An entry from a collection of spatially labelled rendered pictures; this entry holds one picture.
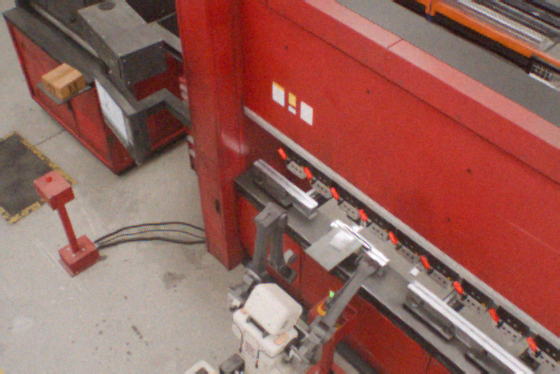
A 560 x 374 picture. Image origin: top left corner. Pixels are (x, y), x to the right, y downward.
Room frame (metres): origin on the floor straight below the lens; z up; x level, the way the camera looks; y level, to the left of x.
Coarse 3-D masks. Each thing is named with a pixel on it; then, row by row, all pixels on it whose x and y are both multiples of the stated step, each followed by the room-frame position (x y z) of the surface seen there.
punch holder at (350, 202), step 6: (342, 192) 2.39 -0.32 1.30; (348, 192) 2.36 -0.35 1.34; (342, 198) 2.39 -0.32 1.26; (348, 198) 2.36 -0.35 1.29; (354, 198) 2.33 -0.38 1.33; (342, 204) 2.38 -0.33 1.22; (348, 204) 2.36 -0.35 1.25; (354, 204) 2.33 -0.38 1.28; (360, 204) 2.32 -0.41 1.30; (342, 210) 2.38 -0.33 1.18; (348, 210) 2.35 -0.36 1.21; (354, 210) 2.32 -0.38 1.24; (354, 216) 2.32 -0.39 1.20; (360, 216) 2.34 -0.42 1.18
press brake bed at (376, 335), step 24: (240, 192) 2.86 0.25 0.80; (240, 216) 2.87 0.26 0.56; (288, 240) 2.54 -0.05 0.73; (312, 264) 2.38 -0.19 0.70; (288, 288) 2.58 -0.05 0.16; (312, 288) 2.37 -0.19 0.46; (336, 288) 2.24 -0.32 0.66; (360, 312) 2.10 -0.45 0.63; (384, 312) 1.98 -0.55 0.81; (360, 336) 2.08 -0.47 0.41; (384, 336) 1.96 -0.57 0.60; (408, 336) 1.86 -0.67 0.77; (360, 360) 2.12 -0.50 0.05; (384, 360) 1.93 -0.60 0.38; (408, 360) 1.83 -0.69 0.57; (432, 360) 1.73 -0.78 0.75
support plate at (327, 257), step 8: (336, 232) 2.37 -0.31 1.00; (344, 232) 2.38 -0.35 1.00; (320, 240) 2.32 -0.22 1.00; (328, 240) 2.32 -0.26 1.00; (352, 240) 2.32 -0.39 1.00; (312, 248) 2.26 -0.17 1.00; (320, 248) 2.26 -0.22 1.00; (328, 248) 2.26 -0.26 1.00; (352, 248) 2.26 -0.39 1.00; (312, 256) 2.21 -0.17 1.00; (320, 256) 2.21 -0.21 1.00; (328, 256) 2.21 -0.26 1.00; (336, 256) 2.21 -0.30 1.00; (344, 256) 2.21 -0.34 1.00; (320, 264) 2.16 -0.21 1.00; (328, 264) 2.16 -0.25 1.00; (336, 264) 2.16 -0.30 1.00
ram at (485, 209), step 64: (256, 0) 2.87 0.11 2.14; (256, 64) 2.88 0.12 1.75; (320, 64) 2.55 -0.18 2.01; (320, 128) 2.53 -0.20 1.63; (384, 128) 2.25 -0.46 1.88; (448, 128) 2.02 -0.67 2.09; (384, 192) 2.20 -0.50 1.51; (448, 192) 1.96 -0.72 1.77; (512, 192) 1.77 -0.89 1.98; (448, 256) 1.90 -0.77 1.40; (512, 256) 1.70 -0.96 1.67
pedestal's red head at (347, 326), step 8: (328, 296) 2.10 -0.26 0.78; (320, 304) 2.05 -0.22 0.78; (312, 312) 2.00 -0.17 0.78; (312, 320) 1.98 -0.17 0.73; (320, 320) 1.95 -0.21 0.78; (344, 320) 1.97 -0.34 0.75; (352, 320) 1.96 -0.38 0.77; (344, 328) 1.92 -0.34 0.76; (352, 328) 1.96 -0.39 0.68; (336, 336) 1.87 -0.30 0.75; (344, 336) 1.92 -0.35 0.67
